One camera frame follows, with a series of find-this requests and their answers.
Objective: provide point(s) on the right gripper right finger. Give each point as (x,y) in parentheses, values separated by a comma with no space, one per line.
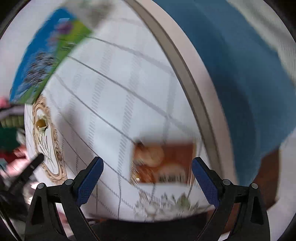
(251,221)

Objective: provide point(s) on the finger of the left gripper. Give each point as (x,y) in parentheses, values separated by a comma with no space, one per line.
(20,181)

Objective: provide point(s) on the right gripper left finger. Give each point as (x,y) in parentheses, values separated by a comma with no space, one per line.
(43,221)

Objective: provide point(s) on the brown small snack packet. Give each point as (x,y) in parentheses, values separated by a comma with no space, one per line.
(162,163)

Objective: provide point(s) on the clothes rack with clothes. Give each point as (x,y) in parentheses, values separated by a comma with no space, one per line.
(12,132)

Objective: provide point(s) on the yellow egg yolk pastry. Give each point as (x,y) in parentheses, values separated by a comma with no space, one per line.
(41,124)

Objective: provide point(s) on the blue bed sheet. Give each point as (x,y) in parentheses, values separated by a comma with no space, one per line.
(255,91)

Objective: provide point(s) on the cardboard milk box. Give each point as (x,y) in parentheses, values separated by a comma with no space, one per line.
(51,44)

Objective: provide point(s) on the white textured blanket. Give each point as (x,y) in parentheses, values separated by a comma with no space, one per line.
(271,28)

